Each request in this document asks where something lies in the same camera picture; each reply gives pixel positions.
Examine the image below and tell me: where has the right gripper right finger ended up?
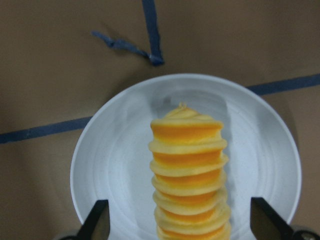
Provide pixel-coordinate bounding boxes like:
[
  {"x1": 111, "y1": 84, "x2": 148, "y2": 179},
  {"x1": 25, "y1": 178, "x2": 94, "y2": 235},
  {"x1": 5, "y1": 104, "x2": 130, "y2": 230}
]
[{"x1": 250, "y1": 197, "x2": 320, "y2": 240}]

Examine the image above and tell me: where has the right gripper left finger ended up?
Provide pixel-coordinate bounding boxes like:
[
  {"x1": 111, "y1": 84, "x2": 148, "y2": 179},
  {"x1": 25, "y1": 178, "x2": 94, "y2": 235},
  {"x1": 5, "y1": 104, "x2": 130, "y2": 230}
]
[{"x1": 60, "y1": 199, "x2": 110, "y2": 240}]

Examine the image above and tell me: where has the blue plate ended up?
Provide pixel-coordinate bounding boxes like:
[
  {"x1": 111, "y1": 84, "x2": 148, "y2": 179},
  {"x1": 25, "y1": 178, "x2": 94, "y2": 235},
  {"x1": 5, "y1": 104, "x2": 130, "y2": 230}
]
[{"x1": 70, "y1": 73, "x2": 302, "y2": 240}]

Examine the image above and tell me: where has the sliced bread loaf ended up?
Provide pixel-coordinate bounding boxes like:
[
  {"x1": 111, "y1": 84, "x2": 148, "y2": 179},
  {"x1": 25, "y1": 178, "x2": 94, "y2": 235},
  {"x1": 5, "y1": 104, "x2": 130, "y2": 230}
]
[{"x1": 148, "y1": 103, "x2": 232, "y2": 240}]

